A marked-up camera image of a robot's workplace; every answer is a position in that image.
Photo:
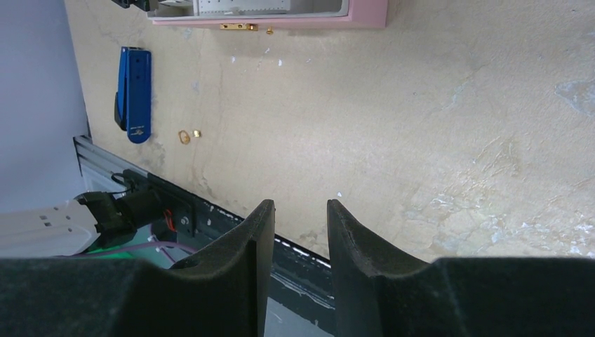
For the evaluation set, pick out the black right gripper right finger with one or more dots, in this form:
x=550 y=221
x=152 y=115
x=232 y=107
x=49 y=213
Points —
x=381 y=290

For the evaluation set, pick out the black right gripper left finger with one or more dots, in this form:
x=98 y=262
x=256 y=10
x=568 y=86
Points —
x=221 y=290

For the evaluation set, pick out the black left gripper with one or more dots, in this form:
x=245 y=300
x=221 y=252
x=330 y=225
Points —
x=143 y=5

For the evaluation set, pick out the pink jewelry box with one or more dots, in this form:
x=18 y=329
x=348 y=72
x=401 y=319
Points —
x=240 y=15

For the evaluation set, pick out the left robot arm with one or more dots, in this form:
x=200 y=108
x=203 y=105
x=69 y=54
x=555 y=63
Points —
x=44 y=210

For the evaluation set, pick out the green bin outside cell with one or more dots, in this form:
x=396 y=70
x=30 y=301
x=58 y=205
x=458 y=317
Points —
x=120 y=250

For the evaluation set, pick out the blue stapler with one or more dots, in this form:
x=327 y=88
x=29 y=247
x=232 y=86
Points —
x=133 y=97

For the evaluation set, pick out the aluminium frame rail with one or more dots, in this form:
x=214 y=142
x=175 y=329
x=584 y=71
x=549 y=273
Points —
x=97 y=166

